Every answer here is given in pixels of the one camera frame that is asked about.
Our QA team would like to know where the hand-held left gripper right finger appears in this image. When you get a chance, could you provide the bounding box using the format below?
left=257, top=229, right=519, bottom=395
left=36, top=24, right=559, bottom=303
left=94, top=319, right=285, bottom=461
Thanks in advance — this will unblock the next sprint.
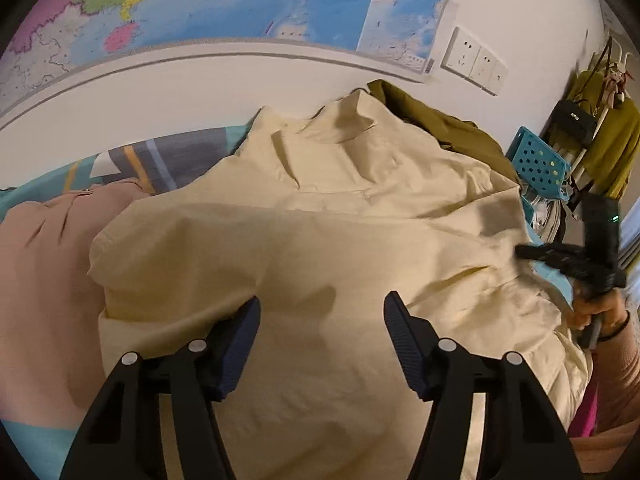
left=382, top=291, right=586, bottom=480

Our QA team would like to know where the white wall socket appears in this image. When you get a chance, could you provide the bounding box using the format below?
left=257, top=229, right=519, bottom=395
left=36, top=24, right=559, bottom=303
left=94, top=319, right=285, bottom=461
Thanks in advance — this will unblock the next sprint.
left=469, top=46, right=500, bottom=85
left=441, top=27, right=482, bottom=74

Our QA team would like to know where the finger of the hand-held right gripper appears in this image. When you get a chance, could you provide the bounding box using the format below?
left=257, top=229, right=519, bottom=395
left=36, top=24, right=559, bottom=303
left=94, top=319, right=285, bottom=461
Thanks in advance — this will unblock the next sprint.
left=515, top=242, right=574, bottom=269

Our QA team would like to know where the magenta cloth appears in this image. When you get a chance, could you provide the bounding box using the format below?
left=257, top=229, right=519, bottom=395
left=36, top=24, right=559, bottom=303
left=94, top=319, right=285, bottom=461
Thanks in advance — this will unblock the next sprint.
left=570, top=385, right=599, bottom=439

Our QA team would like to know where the teal plastic storage rack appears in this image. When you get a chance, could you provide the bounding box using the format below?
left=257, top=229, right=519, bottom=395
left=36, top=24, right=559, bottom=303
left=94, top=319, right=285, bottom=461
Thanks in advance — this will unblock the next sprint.
left=505, top=126, right=574, bottom=221

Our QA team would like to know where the white coat rack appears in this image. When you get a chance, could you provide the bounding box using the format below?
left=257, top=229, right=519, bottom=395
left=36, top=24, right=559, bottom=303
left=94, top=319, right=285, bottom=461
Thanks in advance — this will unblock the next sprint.
left=585, top=32, right=633, bottom=111

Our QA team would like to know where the pink garment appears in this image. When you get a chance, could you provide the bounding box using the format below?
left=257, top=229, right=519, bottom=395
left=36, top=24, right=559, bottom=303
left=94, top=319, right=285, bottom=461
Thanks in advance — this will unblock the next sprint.
left=0, top=180, right=157, bottom=432

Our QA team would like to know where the black handbag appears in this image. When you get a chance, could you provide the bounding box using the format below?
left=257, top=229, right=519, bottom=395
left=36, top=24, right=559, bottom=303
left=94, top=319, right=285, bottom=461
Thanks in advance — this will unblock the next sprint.
left=550, top=40, right=616, bottom=150

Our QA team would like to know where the small hanging plush toy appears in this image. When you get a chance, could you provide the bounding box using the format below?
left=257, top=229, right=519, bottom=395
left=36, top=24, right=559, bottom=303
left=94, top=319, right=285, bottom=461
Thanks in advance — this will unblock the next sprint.
left=602, top=67, right=629, bottom=109

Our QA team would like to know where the yellow-green hanging garment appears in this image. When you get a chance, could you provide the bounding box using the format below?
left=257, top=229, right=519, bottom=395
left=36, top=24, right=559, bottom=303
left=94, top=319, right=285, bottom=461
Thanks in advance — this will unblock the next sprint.
left=565, top=62, right=640, bottom=201

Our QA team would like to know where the olive green jacket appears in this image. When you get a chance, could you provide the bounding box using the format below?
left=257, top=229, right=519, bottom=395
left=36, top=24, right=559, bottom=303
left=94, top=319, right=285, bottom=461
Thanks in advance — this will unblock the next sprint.
left=367, top=79, right=521, bottom=186

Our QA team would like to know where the white plastic bag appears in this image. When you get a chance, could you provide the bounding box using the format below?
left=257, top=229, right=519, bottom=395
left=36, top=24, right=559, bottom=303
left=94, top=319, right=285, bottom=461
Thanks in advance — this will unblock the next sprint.
left=525, top=195, right=569, bottom=241

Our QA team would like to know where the cream jacket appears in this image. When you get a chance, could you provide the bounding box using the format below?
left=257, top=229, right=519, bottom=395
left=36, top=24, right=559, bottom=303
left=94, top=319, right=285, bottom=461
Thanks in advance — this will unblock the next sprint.
left=87, top=94, right=594, bottom=480

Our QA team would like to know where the colourful wall map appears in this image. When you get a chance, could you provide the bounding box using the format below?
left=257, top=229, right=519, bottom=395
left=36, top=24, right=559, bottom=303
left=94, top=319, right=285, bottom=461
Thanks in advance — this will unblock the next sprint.
left=0, top=0, right=463, bottom=121

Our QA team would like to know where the person's right hand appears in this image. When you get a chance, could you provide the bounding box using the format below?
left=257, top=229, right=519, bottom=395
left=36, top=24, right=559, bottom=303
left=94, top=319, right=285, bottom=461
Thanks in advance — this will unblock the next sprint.
left=567, top=285, right=630, bottom=339

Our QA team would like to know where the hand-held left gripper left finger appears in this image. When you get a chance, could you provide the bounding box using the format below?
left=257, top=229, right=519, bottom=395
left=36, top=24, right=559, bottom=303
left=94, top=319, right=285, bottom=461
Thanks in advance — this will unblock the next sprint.
left=59, top=295, right=262, bottom=480

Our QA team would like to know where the person's right forearm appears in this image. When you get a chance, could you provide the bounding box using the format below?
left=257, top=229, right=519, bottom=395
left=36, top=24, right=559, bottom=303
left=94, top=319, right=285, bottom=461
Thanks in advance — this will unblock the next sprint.
left=592, top=310, right=640, bottom=434

